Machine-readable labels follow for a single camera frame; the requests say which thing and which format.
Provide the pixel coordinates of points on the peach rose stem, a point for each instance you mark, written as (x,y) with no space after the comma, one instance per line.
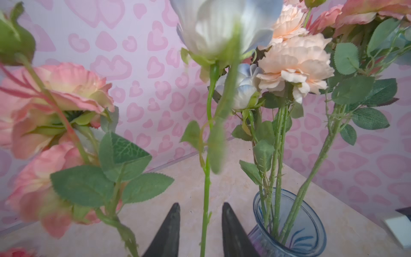
(293,64)

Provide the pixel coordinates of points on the pink green carnation stem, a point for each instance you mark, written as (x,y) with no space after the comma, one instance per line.
(344,17)

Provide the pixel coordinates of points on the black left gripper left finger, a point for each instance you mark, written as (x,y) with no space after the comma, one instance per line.
(166,241)

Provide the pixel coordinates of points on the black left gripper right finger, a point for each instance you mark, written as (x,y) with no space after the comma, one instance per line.
(235,240)

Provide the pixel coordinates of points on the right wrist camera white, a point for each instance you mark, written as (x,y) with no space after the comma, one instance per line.
(398,224)

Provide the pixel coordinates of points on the pale blue white rose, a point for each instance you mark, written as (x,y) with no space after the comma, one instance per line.
(240,85)
(219,36)

